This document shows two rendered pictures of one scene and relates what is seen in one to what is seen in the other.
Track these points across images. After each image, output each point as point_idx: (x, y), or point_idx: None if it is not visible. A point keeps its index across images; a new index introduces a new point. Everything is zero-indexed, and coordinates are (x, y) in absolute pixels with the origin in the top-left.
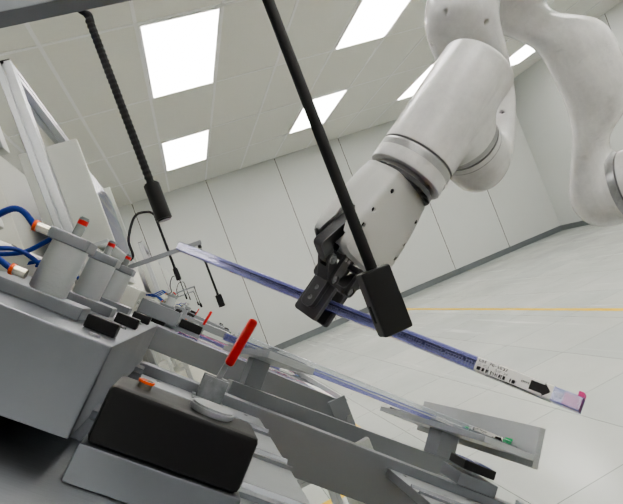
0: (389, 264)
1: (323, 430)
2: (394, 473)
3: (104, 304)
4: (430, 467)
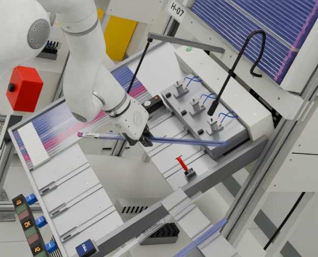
0: (123, 134)
1: None
2: (122, 220)
3: (191, 110)
4: None
